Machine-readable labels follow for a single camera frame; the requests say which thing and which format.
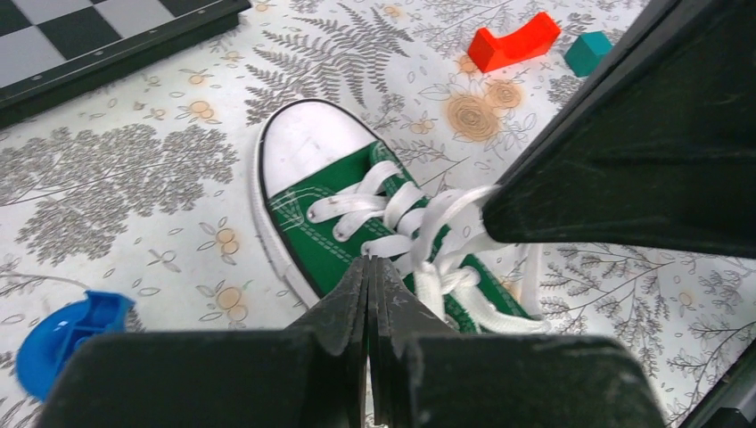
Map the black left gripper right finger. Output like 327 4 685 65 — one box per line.
368 258 663 427

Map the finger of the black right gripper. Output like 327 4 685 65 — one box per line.
482 1 755 259

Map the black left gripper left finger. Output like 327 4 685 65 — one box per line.
37 258 369 427

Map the green canvas sneaker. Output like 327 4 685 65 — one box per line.
251 99 550 333

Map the teal cube block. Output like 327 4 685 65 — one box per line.
563 31 612 78

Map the red arch block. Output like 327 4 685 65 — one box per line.
467 12 562 73

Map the blue plastic cap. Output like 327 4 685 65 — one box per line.
16 291 135 401

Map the black grey chessboard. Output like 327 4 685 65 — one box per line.
1 0 251 128

